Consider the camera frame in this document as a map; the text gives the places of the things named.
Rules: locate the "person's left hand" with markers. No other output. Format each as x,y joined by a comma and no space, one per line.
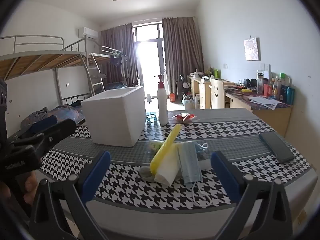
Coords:
31,187

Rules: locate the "pink wall picture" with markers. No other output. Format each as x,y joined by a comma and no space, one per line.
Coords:
251,48

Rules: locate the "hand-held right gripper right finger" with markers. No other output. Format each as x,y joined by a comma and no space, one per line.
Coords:
225,177

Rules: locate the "blue orange quilt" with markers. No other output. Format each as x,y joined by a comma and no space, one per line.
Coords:
65,112

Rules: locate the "black headphones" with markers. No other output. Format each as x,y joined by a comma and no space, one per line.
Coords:
250,83

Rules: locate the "white air conditioner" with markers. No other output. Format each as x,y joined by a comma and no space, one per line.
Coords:
87,32

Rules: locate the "orange container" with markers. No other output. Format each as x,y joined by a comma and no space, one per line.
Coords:
172,97

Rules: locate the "blue face mask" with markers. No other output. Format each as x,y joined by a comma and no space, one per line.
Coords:
188,162

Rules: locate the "glass balcony door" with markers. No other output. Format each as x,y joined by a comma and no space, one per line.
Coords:
150,62

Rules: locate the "white floor basket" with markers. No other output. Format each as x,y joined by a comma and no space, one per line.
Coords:
188,103

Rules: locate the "wooden smiley face chair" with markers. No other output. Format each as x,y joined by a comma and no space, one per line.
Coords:
217,95

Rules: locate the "white foam box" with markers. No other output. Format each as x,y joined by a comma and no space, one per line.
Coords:
112,115

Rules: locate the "light green cloth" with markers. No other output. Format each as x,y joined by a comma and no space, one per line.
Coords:
155,145

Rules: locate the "white tissue sheet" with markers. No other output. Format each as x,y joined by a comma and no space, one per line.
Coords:
167,170

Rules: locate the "houndstooth tablecloth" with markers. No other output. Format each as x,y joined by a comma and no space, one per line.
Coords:
225,135

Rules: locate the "white pump bottle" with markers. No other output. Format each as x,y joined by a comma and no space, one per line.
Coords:
162,100

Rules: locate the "white wall sockets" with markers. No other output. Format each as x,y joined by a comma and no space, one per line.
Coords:
265,66

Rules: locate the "hanging dark clothes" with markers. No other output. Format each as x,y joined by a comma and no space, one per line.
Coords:
117,61

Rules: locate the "black phone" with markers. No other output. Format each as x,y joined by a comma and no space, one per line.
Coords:
277,146

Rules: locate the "metal bunk bed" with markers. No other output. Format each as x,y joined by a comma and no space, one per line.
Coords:
107,55
37,57

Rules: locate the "brown curtain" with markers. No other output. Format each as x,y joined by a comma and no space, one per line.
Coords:
182,50
112,45

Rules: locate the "wooden desk with drawers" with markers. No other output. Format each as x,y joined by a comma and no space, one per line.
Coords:
202,92

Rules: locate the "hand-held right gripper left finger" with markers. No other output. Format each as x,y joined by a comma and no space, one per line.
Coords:
96,177

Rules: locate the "wooden desk with patterned cover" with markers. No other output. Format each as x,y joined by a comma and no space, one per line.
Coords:
272,118

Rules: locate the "small yellow object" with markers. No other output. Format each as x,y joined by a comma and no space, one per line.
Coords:
246,90

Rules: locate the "black bag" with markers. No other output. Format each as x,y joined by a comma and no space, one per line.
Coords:
180,86

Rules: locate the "red snack packet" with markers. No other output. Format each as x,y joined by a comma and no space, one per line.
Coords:
183,118

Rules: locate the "green box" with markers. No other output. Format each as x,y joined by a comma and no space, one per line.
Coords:
216,73

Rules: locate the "blue liquid spray bottle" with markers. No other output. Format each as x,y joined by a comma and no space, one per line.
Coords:
151,118

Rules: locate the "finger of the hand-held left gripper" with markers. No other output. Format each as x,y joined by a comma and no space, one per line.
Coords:
43,124
60,131

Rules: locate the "printed papers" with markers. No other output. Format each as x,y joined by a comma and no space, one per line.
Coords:
265,102

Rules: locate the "row of toiletry bottles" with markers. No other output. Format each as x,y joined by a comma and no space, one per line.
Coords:
275,90

